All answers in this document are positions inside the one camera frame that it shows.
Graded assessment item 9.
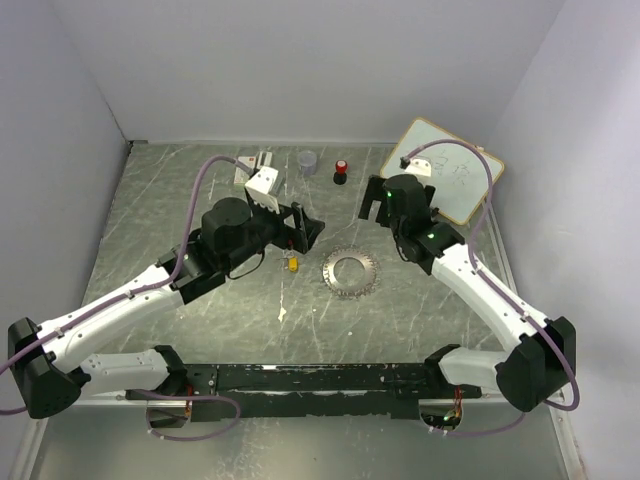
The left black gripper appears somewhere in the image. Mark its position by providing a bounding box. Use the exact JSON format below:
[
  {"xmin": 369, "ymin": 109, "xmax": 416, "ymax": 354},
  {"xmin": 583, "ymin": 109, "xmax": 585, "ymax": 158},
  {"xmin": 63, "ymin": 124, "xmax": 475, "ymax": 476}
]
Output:
[{"xmin": 224, "ymin": 195, "xmax": 326, "ymax": 272}]

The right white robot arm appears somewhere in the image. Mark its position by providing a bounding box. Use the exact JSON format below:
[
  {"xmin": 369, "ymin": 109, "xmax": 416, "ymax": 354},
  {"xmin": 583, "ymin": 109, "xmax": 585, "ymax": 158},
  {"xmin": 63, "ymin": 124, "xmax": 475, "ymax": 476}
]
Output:
[{"xmin": 359, "ymin": 174, "xmax": 577, "ymax": 412}]

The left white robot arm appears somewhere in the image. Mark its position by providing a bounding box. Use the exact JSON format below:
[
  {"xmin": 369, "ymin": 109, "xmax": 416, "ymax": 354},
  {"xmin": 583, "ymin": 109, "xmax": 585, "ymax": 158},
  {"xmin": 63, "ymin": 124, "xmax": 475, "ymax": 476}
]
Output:
[{"xmin": 1, "ymin": 197, "xmax": 325, "ymax": 419}]

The clear plastic clip jar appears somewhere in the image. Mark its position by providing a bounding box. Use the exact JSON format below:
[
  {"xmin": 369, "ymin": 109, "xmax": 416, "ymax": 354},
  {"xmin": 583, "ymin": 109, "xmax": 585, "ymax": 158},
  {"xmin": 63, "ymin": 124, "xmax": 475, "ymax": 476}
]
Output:
[{"xmin": 297, "ymin": 150, "xmax": 318, "ymax": 177}]

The white stapler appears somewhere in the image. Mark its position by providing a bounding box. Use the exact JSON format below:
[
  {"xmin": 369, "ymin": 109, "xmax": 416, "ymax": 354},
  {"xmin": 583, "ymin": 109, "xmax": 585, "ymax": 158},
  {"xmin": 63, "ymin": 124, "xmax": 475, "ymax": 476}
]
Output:
[{"xmin": 255, "ymin": 150, "xmax": 273, "ymax": 170}]

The green white staple box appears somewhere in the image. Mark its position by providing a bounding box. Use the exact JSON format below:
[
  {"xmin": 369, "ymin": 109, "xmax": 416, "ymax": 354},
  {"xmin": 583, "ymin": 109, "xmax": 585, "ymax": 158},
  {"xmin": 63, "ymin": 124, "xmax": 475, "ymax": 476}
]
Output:
[{"xmin": 234, "ymin": 155, "xmax": 257, "ymax": 187}]

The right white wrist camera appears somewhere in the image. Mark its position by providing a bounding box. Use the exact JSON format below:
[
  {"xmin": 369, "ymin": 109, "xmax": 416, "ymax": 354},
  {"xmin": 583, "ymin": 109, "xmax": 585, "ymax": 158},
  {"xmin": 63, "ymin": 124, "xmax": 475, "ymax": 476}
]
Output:
[{"xmin": 400, "ymin": 155, "xmax": 432, "ymax": 178}]

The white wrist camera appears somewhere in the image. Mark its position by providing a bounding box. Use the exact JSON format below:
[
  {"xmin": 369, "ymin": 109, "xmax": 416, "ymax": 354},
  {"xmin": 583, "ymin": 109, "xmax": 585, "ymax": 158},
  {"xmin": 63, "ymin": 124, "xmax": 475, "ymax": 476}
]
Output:
[
  {"xmin": 400, "ymin": 155, "xmax": 432, "ymax": 178},
  {"xmin": 245, "ymin": 166, "xmax": 282, "ymax": 214}
]

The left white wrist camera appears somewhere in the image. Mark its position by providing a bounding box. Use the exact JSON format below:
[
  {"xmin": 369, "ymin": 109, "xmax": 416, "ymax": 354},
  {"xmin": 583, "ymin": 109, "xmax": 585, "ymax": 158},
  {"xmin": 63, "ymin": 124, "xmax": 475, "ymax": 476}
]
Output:
[{"xmin": 245, "ymin": 166, "xmax": 282, "ymax": 214}]

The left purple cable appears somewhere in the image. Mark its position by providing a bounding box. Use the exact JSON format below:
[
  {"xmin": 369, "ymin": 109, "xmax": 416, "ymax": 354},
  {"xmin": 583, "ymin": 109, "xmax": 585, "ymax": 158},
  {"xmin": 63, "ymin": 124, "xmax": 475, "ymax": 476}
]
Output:
[{"xmin": 0, "ymin": 154, "xmax": 253, "ymax": 416}]

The purple cable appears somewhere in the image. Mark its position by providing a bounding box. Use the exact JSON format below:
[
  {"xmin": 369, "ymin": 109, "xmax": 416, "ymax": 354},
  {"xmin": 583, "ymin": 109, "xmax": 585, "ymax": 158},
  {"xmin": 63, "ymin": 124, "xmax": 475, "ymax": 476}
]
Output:
[
  {"xmin": 408, "ymin": 138, "xmax": 580, "ymax": 438},
  {"xmin": 0, "ymin": 154, "xmax": 253, "ymax": 416}
]

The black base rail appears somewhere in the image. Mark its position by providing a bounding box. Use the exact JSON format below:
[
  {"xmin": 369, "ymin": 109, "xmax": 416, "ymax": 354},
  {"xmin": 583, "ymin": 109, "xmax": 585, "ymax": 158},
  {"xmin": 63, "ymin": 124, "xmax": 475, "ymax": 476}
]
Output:
[{"xmin": 153, "ymin": 362, "xmax": 458, "ymax": 422}]

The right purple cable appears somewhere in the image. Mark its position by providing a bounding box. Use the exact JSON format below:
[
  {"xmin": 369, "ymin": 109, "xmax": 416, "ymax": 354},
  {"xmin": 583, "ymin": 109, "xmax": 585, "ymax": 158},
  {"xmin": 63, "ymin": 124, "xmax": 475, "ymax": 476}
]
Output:
[{"xmin": 408, "ymin": 138, "xmax": 580, "ymax": 438}]

